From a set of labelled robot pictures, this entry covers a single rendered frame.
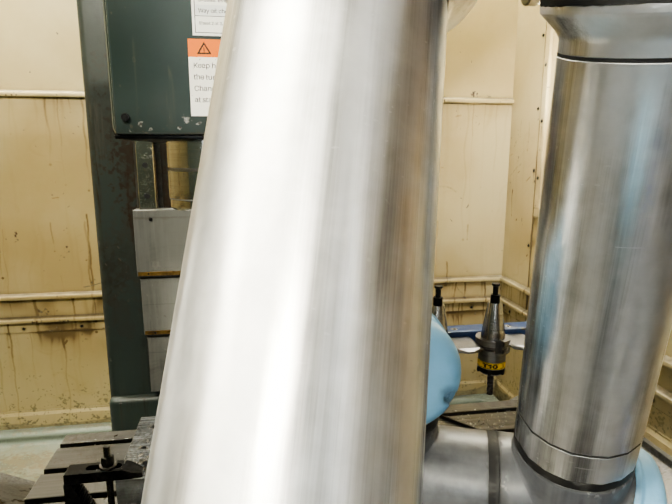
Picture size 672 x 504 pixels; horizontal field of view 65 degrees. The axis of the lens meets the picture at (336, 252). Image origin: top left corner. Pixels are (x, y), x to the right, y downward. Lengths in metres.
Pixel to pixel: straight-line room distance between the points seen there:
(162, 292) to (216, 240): 1.35
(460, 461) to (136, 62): 0.66
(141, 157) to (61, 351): 0.86
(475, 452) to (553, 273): 0.15
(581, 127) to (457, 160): 1.71
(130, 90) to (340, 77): 0.67
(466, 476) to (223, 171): 0.29
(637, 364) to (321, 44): 0.24
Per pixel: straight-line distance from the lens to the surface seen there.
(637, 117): 0.27
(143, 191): 1.47
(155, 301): 1.52
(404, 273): 0.15
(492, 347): 1.01
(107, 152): 1.52
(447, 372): 0.35
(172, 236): 1.46
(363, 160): 0.15
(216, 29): 0.82
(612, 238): 0.28
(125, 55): 0.83
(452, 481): 0.40
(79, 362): 2.06
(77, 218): 1.93
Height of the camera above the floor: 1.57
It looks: 11 degrees down
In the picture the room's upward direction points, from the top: straight up
